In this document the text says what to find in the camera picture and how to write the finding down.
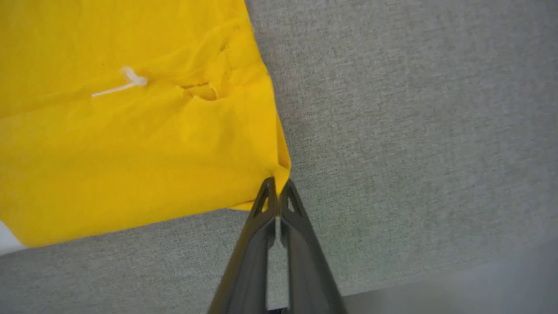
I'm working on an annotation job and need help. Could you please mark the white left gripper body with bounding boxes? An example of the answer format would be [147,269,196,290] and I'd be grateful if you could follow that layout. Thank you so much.
[0,220,27,256]

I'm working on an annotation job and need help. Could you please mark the white garment drawstring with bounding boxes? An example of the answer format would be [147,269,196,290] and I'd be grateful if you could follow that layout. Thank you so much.
[91,65,149,99]

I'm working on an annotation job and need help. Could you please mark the yellow garment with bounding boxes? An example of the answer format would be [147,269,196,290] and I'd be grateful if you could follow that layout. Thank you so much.
[0,0,292,248]

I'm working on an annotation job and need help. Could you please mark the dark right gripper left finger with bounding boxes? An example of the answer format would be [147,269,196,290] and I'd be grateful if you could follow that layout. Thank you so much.
[208,176,278,314]

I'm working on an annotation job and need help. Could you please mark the grey-green fabric sofa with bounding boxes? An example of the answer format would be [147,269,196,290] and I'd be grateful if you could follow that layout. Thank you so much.
[0,0,558,314]

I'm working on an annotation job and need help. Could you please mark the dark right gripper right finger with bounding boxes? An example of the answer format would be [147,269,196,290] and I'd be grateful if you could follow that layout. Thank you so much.
[278,178,348,314]

